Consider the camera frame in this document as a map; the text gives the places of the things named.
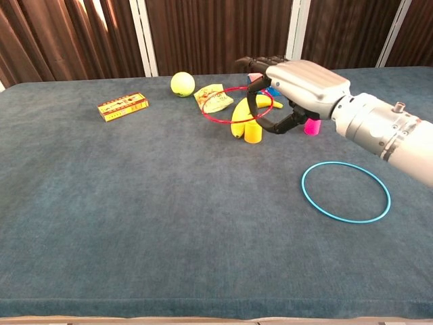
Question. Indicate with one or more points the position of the blue table cloth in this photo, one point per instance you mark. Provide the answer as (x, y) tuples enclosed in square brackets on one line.
[(135, 203)]

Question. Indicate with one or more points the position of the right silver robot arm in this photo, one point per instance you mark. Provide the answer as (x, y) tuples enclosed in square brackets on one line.
[(389, 132)]

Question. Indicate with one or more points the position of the brown slatted partition panel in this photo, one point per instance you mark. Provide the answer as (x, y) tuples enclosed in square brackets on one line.
[(67, 37), (216, 34), (345, 30), (416, 30)]

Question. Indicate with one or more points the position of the yellow banana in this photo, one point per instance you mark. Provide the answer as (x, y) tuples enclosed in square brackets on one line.
[(240, 115)]

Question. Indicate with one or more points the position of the blue cookie box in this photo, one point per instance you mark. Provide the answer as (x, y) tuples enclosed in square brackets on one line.
[(252, 78)]

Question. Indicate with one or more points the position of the red yellow carton box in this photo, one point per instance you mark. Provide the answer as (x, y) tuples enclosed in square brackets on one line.
[(123, 106)]

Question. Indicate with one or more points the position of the yellow plastic cup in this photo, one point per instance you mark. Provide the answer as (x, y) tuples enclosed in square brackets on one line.
[(253, 133)]

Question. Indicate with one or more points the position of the green snack bag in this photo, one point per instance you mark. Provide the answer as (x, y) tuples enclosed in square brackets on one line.
[(213, 100)]

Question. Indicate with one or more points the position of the yellow-green tennis ball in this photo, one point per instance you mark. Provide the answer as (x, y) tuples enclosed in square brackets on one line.
[(182, 84)]

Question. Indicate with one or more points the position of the pink plastic cup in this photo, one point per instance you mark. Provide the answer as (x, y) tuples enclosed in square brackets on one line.
[(311, 128)]

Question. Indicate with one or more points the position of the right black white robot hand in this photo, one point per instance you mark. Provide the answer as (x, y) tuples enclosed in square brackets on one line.
[(304, 88)]

